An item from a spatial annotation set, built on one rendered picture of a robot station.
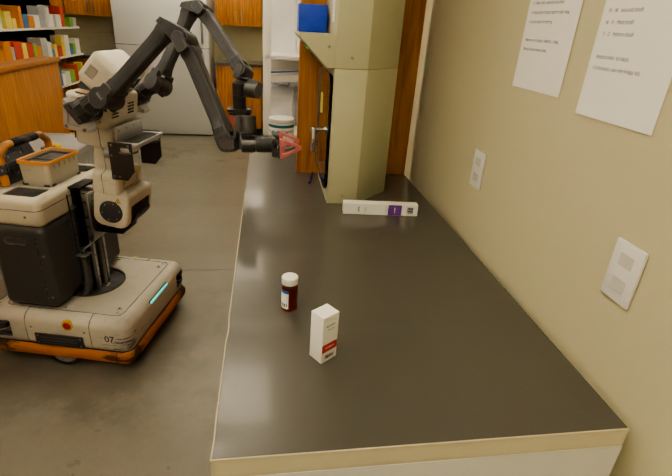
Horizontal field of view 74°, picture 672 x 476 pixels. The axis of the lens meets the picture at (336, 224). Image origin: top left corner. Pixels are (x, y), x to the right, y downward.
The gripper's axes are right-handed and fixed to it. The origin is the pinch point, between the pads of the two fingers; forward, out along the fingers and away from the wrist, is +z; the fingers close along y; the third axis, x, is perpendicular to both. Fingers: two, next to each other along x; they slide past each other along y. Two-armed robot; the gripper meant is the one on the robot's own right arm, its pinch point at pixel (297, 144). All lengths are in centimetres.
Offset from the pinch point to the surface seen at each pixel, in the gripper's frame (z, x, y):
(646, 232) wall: 54, -9, -96
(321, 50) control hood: 6.9, -31.8, -5.5
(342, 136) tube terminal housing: 15.0, -4.3, -5.4
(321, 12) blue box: 8.8, -43.1, 14.2
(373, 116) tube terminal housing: 26.5, -10.5, -1.0
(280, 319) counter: -8, 20, -75
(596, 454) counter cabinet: 45, 27, -109
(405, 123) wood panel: 49, -2, 32
